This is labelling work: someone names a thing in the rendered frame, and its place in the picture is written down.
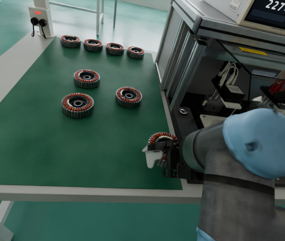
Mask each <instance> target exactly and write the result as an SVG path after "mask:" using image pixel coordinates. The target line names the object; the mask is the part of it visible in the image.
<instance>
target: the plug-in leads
mask: <svg viewBox="0 0 285 241"><path fill-rule="evenodd" d="M231 64H234V65H235V63H230V61H229V62H228V63H227V65H226V67H225V68H224V69H223V71H222V72H219V75H216V76H215V80H218V81H220V82H219V83H220V84H219V86H220V87H222V86H223V84H224V81H225V79H226V76H227V73H228V71H229V69H230V68H234V73H233V74H232V75H231V76H230V77H229V79H228V80H227V82H226V83H225V84H228V85H229V84H230V83H231V81H232V80H233V81H232V83H231V85H234V83H235V81H236V78H237V75H238V68H237V67H236V65H235V66H231ZM236 69H237V75H236V76H235V78H234V75H235V71H236ZM227 70H228V71H227ZM224 72H225V73H224ZM223 73H224V74H223ZM222 74H223V76H222ZM233 78H234V79H233Z"/></svg>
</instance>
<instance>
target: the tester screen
mask: <svg viewBox="0 0 285 241"><path fill-rule="evenodd" d="M277 1H281V2H285V0H277ZM267 2H268V0H256V2H255V4H254V6H253V8H252V9H251V11H250V13H249V15H248V17H247V18H250V19H254V20H258V21H262V22H267V23H271V24H275V25H280V26H283V27H285V21H284V22H278V21H274V20H270V19H266V18H262V17H258V16H254V15H251V12H252V11H253V9H257V10H261V11H265V12H269V13H273V14H277V15H281V16H285V7H284V8H283V10H282V11H281V12H278V11H273V10H269V9H265V8H264V7H265V5H266V4H267Z"/></svg>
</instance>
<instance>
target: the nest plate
mask: <svg viewBox="0 0 285 241"><path fill-rule="evenodd" d="M200 118H201V121H202V123H203V125H204V127H208V126H210V125H213V124H215V123H218V122H220V121H223V120H225V119H226V118H227V117H219V116H210V115H202V114H201V115H200Z"/></svg>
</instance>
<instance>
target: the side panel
mask: <svg viewBox="0 0 285 241"><path fill-rule="evenodd" d="M184 25H185V21H184V20H183V18H182V17H181V16H180V15H179V13H178V12H177V11H176V10H175V9H174V7H173V6H172V5H171V4H170V7H169V11H168V15H167V18H166V22H165V26H164V29H163V33H162V37H161V41H160V45H159V49H158V53H157V56H156V60H155V64H154V66H155V70H156V74H157V79H158V83H159V87H160V91H164V92H165V90H166V89H164V88H163V87H164V84H165V81H166V78H167V75H168V72H169V69H170V66H171V63H172V60H173V57H174V54H175V52H176V49H177V46H178V43H179V40H180V37H181V34H182V31H183V28H184Z"/></svg>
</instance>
